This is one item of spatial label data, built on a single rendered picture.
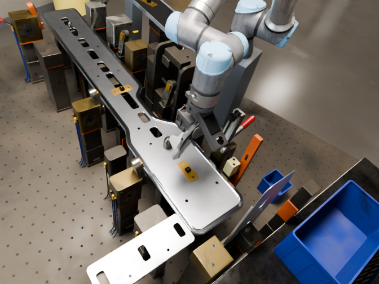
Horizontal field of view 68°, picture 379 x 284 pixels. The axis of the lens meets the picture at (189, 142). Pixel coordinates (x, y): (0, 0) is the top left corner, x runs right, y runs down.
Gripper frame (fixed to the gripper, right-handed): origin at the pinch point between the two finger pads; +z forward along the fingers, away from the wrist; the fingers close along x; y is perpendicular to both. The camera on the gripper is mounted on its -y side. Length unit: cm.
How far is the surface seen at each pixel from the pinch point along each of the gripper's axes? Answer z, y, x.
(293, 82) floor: 110, 79, -234
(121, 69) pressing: 11, 59, -7
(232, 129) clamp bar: -4.1, -1.2, -14.4
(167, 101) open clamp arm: 9.4, 31.0, -12.2
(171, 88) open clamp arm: 3.0, 31.4, -13.5
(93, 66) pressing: 11, 66, 3
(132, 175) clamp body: 6.9, 5.9, 18.3
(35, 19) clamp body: 6, 102, 14
